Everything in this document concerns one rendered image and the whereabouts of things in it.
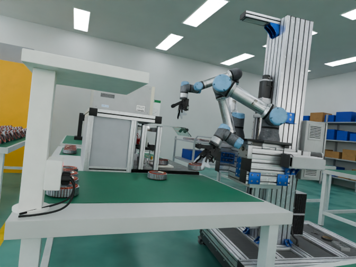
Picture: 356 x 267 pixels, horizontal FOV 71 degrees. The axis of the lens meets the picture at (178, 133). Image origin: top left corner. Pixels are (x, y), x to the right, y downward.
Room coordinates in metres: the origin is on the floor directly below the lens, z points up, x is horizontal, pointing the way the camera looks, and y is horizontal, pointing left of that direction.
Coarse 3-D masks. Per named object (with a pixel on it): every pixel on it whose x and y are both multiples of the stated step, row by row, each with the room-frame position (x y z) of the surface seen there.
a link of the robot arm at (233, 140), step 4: (228, 136) 1.67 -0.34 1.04; (232, 136) 1.67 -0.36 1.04; (236, 136) 1.68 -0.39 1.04; (228, 140) 1.67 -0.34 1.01; (232, 140) 1.66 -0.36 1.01; (236, 140) 1.66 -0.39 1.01; (240, 140) 1.66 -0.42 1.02; (232, 144) 1.68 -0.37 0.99; (236, 144) 1.66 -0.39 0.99; (240, 144) 1.66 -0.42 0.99
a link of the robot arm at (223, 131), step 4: (220, 124) 1.71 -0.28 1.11; (224, 124) 1.69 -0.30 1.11; (220, 128) 1.68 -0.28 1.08; (224, 128) 1.68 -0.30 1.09; (228, 128) 1.68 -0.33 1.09; (216, 132) 1.69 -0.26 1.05; (220, 132) 1.67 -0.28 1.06; (224, 132) 1.67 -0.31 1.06; (228, 132) 1.67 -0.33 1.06; (216, 136) 1.67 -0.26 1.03; (220, 136) 1.66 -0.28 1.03; (224, 136) 1.67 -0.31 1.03; (224, 140) 1.70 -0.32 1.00
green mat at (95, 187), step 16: (80, 176) 1.28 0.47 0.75; (96, 176) 1.32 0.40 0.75; (112, 176) 1.36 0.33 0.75; (128, 176) 1.41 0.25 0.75; (144, 176) 1.46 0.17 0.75; (176, 176) 1.57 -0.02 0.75; (192, 176) 1.64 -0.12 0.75; (80, 192) 0.99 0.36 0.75; (96, 192) 1.01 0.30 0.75; (112, 192) 1.04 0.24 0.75; (128, 192) 1.07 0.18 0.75; (144, 192) 1.10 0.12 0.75; (160, 192) 1.13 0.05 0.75; (176, 192) 1.16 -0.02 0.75; (192, 192) 1.19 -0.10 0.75; (208, 192) 1.23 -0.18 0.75; (224, 192) 1.27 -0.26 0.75; (240, 192) 1.31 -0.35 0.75
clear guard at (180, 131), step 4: (152, 124) 1.70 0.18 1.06; (156, 124) 1.67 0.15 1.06; (176, 128) 1.90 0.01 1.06; (180, 128) 1.83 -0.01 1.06; (184, 128) 1.75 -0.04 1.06; (176, 132) 1.98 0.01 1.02; (180, 132) 1.90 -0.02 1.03; (184, 132) 1.82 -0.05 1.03; (188, 132) 1.76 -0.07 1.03; (188, 136) 1.81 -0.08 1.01
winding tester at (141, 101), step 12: (96, 96) 1.58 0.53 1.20; (108, 96) 1.61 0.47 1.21; (120, 96) 1.64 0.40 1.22; (132, 96) 1.67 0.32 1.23; (144, 96) 1.70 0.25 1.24; (96, 108) 1.58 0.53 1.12; (108, 108) 1.61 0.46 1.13; (120, 108) 1.64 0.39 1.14; (132, 108) 1.67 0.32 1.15; (144, 108) 1.70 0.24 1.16
